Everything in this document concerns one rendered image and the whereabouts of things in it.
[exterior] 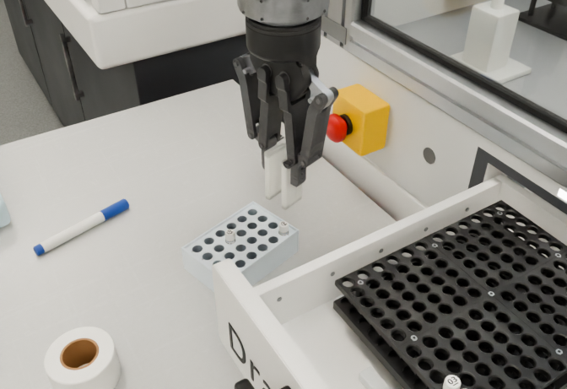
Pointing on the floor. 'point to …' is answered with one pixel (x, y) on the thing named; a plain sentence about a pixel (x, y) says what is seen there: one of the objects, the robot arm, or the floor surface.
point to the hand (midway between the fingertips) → (283, 176)
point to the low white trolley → (146, 235)
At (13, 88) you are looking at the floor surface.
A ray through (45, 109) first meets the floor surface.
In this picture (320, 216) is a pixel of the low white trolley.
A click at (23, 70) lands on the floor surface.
